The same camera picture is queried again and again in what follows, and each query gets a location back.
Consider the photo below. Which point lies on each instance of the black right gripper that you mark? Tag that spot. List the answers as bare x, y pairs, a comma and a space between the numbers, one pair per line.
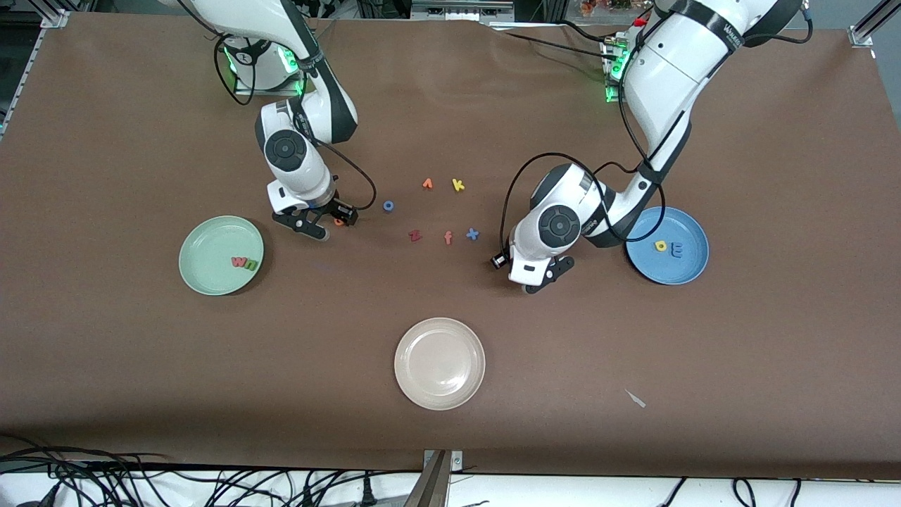
333, 208

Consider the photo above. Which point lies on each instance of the blue foam letter x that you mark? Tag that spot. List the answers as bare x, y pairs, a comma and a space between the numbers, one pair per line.
472, 234

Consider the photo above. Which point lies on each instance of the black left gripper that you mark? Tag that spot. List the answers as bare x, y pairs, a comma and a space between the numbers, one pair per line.
500, 261

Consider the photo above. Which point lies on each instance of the dark diagonal metal bar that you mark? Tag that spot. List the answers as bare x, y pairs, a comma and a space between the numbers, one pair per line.
429, 486

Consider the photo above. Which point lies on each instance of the small white tape scrap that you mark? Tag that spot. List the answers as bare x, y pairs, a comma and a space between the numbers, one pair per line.
635, 398

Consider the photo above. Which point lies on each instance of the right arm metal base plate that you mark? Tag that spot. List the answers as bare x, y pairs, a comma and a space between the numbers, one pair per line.
243, 90

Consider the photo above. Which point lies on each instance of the aluminium extrusion rail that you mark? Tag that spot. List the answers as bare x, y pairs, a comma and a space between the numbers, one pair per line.
461, 10

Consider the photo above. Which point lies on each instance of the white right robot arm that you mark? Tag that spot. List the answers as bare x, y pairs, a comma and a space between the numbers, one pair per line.
288, 151

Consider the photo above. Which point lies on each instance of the grey metal edge bracket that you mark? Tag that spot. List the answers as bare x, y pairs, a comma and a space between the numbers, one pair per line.
454, 459

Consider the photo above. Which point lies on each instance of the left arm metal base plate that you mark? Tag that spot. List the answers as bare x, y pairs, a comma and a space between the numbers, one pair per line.
611, 95

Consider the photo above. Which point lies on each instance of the blue plate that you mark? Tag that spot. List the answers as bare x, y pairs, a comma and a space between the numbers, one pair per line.
686, 271

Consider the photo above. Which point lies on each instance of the colourful small clutter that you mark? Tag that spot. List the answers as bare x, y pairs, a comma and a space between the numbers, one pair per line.
605, 5

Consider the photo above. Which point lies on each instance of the aluminium corner bracket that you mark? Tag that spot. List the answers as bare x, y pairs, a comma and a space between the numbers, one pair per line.
56, 18
862, 36

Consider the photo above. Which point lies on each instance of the black equipment box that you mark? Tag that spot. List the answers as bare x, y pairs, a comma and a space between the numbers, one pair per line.
383, 8

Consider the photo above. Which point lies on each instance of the black power plug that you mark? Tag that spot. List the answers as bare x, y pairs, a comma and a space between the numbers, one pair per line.
367, 491

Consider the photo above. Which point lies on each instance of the blue foam letter E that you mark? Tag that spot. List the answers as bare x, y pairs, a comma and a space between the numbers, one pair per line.
678, 250

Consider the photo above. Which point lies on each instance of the light green plate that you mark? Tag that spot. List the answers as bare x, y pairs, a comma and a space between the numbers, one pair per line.
211, 246

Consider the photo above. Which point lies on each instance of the beige plate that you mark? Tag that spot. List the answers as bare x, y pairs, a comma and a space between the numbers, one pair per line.
439, 363

